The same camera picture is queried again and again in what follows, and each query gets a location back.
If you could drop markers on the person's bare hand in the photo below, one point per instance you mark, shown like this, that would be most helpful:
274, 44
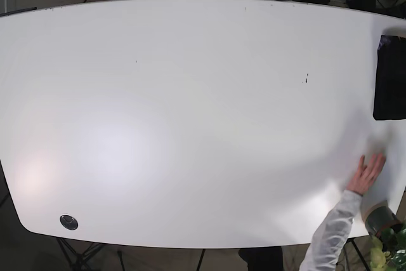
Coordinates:
366, 174

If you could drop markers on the black T-shirt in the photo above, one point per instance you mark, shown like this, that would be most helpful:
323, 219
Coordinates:
389, 96

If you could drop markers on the white sleeved forearm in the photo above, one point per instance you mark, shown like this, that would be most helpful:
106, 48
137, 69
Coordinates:
330, 237

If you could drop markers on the grey plant pot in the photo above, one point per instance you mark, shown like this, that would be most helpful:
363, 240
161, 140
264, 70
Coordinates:
380, 217

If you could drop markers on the green potted plant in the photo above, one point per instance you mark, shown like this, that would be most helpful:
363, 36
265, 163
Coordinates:
388, 250

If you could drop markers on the left silver table grommet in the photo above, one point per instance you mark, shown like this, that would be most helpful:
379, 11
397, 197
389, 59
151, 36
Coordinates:
69, 222

